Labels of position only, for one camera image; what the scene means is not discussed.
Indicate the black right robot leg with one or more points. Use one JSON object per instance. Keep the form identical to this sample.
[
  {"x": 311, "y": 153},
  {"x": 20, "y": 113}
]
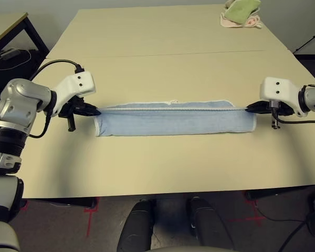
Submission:
[{"x": 210, "y": 228}]

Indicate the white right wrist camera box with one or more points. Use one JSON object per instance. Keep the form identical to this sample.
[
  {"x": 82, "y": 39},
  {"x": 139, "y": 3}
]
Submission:
[{"x": 278, "y": 89}]

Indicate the green folded towel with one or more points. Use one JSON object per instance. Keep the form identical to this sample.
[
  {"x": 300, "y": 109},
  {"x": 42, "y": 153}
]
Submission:
[{"x": 241, "y": 11}]

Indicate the black robot leg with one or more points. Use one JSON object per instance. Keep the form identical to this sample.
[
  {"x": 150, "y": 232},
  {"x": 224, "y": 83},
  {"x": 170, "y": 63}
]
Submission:
[
  {"x": 135, "y": 228},
  {"x": 210, "y": 228}
]

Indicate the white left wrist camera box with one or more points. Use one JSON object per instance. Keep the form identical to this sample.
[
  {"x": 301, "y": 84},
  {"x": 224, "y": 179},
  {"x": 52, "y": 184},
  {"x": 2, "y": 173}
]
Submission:
[{"x": 76, "y": 84}]

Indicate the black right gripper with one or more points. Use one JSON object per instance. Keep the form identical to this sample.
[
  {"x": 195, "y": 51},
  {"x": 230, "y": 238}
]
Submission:
[{"x": 277, "y": 110}]

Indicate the light blue towel white trim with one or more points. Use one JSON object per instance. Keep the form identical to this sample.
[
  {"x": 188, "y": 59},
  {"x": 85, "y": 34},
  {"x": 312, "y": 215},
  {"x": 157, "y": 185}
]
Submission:
[{"x": 173, "y": 123}]

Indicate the black left robot leg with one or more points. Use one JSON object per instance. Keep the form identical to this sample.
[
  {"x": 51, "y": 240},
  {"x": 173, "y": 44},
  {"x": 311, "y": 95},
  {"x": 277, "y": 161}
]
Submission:
[{"x": 135, "y": 228}]

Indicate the black table foot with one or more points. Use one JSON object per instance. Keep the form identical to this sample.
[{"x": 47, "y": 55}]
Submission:
[
  {"x": 68, "y": 202},
  {"x": 273, "y": 194}
]

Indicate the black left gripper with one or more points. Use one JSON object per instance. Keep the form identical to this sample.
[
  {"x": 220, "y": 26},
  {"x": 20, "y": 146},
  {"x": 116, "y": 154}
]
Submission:
[{"x": 73, "y": 109}]

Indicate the pink folded towel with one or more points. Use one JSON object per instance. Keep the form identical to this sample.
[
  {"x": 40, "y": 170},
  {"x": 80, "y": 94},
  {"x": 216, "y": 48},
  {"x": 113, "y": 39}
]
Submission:
[{"x": 229, "y": 23}]

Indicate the black tripod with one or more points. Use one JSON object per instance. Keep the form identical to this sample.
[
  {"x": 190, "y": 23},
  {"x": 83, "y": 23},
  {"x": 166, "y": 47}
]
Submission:
[{"x": 309, "y": 40}]

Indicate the grey power adapter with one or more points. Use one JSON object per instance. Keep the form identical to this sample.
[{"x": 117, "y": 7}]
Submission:
[{"x": 9, "y": 54}]

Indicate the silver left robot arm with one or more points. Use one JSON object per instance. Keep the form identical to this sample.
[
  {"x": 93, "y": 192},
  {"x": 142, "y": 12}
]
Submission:
[{"x": 18, "y": 97}]

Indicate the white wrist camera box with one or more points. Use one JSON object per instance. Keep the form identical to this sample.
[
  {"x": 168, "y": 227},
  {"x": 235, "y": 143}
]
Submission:
[
  {"x": 278, "y": 89},
  {"x": 76, "y": 84}
]

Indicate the wooden side table black frame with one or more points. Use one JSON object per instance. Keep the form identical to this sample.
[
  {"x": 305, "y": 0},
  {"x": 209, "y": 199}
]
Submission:
[{"x": 5, "y": 23}]

